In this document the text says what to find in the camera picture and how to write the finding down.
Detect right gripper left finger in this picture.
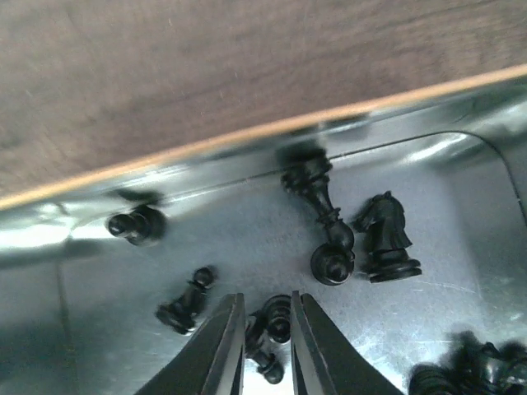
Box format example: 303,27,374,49
138,293,245,395

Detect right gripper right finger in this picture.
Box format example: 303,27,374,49
290,290,401,395

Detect black pawn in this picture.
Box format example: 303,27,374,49
106,205,166,247
310,243,355,286
262,295,291,344
155,266,217,336

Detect black chess pieces in tin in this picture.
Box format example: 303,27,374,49
242,312,527,395

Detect black knight piece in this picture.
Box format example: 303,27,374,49
353,191,422,284

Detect gold metal tin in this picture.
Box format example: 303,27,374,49
1,66,526,394

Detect black bishop piece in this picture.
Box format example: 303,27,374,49
281,150,355,266

